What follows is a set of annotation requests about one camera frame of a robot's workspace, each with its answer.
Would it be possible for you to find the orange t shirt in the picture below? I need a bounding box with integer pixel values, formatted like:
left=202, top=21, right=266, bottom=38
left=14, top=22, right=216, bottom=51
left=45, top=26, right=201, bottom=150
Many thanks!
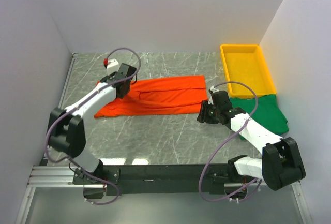
left=94, top=75, right=208, bottom=118

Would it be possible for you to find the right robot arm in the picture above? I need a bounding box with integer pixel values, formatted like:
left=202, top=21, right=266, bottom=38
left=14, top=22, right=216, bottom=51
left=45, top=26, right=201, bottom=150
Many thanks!
left=197, top=91, right=306, bottom=191

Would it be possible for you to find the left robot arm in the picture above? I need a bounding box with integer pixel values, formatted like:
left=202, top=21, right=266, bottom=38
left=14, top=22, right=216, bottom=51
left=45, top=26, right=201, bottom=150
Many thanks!
left=46, top=63, right=138, bottom=184

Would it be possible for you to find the folded green t shirt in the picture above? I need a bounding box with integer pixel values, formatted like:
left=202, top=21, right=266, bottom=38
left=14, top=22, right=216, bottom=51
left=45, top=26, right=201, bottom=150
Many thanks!
left=230, top=94, right=289, bottom=135

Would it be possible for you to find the yellow plastic bin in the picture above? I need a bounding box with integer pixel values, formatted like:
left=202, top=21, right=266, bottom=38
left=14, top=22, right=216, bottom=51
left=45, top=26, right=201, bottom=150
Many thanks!
left=220, top=44, right=276, bottom=97

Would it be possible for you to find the black base beam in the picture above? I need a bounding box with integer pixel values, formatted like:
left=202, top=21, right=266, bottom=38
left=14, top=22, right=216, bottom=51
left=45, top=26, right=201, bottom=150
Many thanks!
left=103, top=163, right=251, bottom=195

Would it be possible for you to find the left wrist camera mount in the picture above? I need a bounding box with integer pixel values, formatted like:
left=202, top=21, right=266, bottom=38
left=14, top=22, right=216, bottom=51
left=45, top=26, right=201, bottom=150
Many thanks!
left=103, top=58, right=120, bottom=75

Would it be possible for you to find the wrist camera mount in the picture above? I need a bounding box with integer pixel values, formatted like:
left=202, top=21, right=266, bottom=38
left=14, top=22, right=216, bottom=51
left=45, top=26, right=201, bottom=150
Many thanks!
left=103, top=58, right=120, bottom=75
left=208, top=86, right=219, bottom=94

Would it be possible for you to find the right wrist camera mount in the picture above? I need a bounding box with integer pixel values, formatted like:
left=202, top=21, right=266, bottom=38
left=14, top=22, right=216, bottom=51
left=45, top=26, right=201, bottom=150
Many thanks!
left=208, top=86, right=219, bottom=94

